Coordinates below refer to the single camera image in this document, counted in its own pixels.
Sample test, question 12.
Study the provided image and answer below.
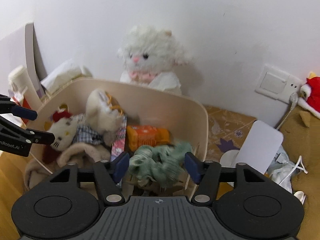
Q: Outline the white kitty plush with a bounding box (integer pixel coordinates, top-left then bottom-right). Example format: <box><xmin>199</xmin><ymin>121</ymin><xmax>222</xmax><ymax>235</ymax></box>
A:
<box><xmin>42</xmin><ymin>109</ymin><xmax>78</xmax><ymax>164</ymax></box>

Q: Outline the lilac fleece cloth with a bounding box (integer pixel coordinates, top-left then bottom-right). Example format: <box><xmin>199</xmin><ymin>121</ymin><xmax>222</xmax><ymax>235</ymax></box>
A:
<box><xmin>24</xmin><ymin>142</ymin><xmax>111</xmax><ymax>190</ymax></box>

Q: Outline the green scrunchie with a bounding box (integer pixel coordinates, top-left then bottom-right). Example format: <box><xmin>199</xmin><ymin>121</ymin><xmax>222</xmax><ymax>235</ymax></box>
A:
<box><xmin>128</xmin><ymin>142</ymin><xmax>193</xmax><ymax>189</ymax></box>

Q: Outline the long blue cartoon box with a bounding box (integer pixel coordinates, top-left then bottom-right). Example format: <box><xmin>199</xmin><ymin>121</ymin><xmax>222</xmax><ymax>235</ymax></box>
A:
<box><xmin>111</xmin><ymin>115</ymin><xmax>127</xmax><ymax>161</ymax></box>

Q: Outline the blue checkered cloth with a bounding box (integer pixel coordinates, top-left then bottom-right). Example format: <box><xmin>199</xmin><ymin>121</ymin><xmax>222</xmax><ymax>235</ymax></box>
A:
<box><xmin>72</xmin><ymin>124</ymin><xmax>104</xmax><ymax>145</ymax></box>

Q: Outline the orange snack packet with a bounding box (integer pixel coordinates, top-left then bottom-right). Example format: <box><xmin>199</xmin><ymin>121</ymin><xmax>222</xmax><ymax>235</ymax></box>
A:
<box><xmin>126</xmin><ymin>125</ymin><xmax>171</xmax><ymax>152</ymax></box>

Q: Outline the white fluffy plush hat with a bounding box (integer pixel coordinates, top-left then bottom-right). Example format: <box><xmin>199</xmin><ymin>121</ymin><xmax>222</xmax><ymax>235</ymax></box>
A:
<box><xmin>85</xmin><ymin>89</ymin><xmax>123</xmax><ymax>146</ymax></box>

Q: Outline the red milk carton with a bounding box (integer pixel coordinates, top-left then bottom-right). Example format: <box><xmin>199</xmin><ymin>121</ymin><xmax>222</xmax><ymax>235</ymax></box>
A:
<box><xmin>8</xmin><ymin>88</ymin><xmax>33</xmax><ymax>125</ymax></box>

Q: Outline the beige plastic storage bin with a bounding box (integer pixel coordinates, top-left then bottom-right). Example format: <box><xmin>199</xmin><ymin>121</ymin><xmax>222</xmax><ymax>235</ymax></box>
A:
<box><xmin>24</xmin><ymin>79</ymin><xmax>208</xmax><ymax>197</ymax></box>

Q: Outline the lilac leaning board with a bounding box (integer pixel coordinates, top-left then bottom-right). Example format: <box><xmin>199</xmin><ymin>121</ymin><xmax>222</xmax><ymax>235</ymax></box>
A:
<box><xmin>1</xmin><ymin>23</ymin><xmax>44</xmax><ymax>110</ymax></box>

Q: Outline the white phone stand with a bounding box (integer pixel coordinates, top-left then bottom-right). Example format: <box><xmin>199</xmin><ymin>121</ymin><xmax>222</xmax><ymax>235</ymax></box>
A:
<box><xmin>220</xmin><ymin>120</ymin><xmax>284</xmax><ymax>174</ymax></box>

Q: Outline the tissue box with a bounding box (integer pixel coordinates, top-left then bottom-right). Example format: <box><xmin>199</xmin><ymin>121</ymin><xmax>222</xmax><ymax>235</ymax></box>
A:
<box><xmin>41</xmin><ymin>59</ymin><xmax>93</xmax><ymax>95</ymax></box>

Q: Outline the red santa hat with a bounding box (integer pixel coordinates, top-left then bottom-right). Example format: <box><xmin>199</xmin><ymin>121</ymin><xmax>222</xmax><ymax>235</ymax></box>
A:
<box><xmin>298</xmin><ymin>72</ymin><xmax>320</xmax><ymax>119</ymax></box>

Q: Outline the white lamb plush toy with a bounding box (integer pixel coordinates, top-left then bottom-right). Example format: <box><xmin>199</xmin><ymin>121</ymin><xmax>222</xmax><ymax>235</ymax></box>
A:
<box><xmin>118</xmin><ymin>25</ymin><xmax>190</xmax><ymax>95</ymax></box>

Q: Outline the wall switch and socket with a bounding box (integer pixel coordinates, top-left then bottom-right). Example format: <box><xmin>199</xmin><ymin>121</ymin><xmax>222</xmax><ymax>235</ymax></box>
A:
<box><xmin>255</xmin><ymin>65</ymin><xmax>304</xmax><ymax>104</ymax></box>

